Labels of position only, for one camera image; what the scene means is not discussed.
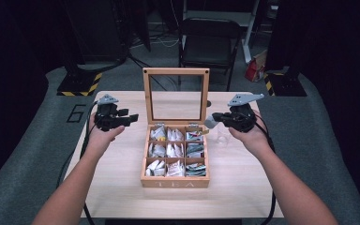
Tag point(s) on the person's left hand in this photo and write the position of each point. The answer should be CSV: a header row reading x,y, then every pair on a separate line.
x,y
101,139

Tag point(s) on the wooden tea box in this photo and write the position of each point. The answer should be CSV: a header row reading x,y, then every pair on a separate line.
x,y
175,182

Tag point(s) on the hazard striped stand base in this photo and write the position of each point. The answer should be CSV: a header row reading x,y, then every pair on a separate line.
x,y
79,84
286,84

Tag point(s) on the black folding chair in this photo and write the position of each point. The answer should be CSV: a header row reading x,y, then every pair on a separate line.
x,y
207,47

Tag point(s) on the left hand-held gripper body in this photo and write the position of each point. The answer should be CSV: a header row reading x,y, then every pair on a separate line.
x,y
106,117

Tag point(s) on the black equipment cabinet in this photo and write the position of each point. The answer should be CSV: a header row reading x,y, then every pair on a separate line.
x,y
97,31

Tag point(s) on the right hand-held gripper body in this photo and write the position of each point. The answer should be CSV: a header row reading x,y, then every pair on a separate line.
x,y
243,118

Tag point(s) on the person's right hand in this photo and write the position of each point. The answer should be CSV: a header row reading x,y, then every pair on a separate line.
x,y
256,137

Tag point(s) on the dark curtain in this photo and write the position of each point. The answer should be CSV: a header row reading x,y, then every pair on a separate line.
x,y
12,78
337,62

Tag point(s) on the grey tea bag sachet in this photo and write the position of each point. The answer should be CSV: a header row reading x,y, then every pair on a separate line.
x,y
210,122

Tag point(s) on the clear plastic cup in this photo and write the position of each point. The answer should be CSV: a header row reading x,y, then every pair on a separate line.
x,y
222,137

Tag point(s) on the heap of assorted tea bags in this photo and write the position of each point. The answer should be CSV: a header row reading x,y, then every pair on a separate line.
x,y
175,151

